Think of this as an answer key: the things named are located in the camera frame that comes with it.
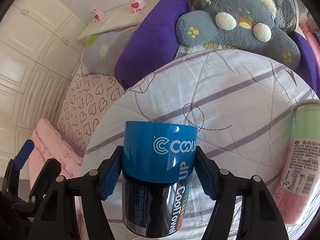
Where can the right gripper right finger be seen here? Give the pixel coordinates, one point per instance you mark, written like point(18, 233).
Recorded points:
point(259, 218)

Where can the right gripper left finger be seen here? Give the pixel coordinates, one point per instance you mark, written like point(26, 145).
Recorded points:
point(56, 216)

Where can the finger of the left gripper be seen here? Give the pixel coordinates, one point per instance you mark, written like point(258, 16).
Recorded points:
point(12, 173)
point(47, 175)

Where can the blue black metal cup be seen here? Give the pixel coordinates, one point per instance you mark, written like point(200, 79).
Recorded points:
point(158, 163)

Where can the green pink can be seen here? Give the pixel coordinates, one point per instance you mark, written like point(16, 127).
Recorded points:
point(301, 171)

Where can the pink folded quilt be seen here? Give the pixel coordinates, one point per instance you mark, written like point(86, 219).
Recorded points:
point(48, 143)

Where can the striped white round tablecloth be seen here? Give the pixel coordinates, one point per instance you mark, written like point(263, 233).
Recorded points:
point(241, 104)

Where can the heart pattern bed sheet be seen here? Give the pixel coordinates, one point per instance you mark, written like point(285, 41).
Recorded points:
point(86, 101)

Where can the cream wardrobe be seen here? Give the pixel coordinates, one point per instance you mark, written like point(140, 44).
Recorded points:
point(40, 52)

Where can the grey flower pattern pillow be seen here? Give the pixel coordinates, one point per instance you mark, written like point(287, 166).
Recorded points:
point(103, 51)

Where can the pink fleece bedspread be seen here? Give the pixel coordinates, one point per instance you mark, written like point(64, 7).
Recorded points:
point(310, 36)

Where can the small pink pig figurine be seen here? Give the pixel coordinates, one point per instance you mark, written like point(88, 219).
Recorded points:
point(98, 15)

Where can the purple blanket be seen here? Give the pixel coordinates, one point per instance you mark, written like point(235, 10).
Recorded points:
point(154, 44)

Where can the grey cat plush cushion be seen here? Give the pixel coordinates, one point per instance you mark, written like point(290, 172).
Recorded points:
point(248, 25)

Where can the white bedside table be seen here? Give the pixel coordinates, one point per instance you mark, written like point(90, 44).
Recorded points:
point(117, 18)

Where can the larger pink pig figurine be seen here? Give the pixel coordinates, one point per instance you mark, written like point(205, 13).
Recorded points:
point(137, 5)

